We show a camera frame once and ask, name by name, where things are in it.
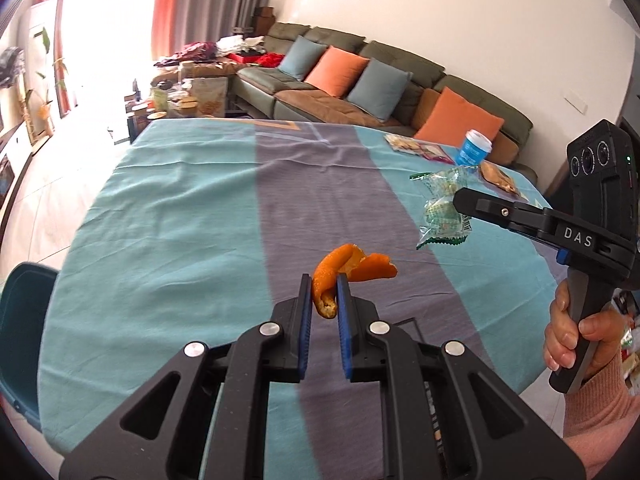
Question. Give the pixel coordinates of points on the beige cracker bag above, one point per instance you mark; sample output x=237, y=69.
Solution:
x=210, y=97

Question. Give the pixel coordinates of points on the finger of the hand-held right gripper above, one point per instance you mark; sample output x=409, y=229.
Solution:
x=492, y=207

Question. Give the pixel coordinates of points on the person's right hand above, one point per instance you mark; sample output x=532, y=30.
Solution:
x=557, y=332

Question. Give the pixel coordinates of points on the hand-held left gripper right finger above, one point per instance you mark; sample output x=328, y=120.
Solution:
x=345, y=325

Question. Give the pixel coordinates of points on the teal chair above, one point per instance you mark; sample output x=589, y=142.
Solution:
x=25, y=335

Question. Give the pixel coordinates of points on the covered standing fan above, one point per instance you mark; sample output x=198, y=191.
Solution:
x=10, y=67

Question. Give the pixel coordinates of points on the dark coffee table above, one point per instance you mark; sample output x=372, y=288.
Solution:
x=125, y=132

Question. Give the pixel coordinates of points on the brown cardboard boxes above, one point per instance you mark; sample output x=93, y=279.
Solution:
x=262, y=17

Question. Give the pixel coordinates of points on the red and grey curtain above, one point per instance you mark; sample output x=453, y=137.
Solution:
x=61, y=95

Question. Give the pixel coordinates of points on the orange and grey curtain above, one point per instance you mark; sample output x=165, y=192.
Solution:
x=210, y=5

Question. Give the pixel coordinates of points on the brown jar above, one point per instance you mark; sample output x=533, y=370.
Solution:
x=140, y=116

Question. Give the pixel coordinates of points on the large orange cushion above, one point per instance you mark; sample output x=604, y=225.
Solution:
x=457, y=120

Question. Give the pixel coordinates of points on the person's right forearm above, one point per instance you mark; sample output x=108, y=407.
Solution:
x=600, y=412

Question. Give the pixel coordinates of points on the tall leafy potted plant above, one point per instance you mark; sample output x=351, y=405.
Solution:
x=47, y=110

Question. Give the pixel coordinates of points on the small brown wrapper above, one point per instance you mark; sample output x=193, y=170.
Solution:
x=495, y=175

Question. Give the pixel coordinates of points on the white clothes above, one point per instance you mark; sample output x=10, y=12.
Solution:
x=240, y=42

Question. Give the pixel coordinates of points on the clear green-edged wrapper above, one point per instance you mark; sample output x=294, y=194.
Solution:
x=442, y=180
x=442, y=220

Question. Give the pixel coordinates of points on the curled orange peel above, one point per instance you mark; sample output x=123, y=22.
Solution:
x=332, y=265

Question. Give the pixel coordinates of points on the blue cup with white lid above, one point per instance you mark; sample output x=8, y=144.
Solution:
x=472, y=150

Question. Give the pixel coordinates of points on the white wall switch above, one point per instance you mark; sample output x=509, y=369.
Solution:
x=575, y=102

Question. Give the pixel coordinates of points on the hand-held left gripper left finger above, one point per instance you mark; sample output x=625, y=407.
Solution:
x=305, y=325

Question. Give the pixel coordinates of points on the white tv cabinet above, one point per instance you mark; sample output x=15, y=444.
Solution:
x=10, y=160

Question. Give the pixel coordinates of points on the small blue cushion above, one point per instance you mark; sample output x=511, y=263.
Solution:
x=300, y=57

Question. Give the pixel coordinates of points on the clear cracker packet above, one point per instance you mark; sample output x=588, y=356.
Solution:
x=405, y=145

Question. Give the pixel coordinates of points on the green canister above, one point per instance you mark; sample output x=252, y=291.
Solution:
x=161, y=100

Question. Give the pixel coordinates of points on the red cloth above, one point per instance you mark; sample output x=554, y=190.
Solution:
x=267, y=59

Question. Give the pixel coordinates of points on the small orange cushion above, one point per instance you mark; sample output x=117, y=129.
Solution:
x=335, y=71

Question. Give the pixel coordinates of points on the green and brown sofa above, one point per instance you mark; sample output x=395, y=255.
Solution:
x=400, y=55

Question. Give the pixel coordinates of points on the white standing air conditioner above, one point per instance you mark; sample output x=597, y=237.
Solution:
x=40, y=20

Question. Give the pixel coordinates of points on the yellow-lidded jar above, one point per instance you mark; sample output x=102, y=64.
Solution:
x=189, y=106

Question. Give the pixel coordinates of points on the maroon clothes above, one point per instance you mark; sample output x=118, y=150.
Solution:
x=197, y=51

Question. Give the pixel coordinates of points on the large blue cushion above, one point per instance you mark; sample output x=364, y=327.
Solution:
x=377, y=87

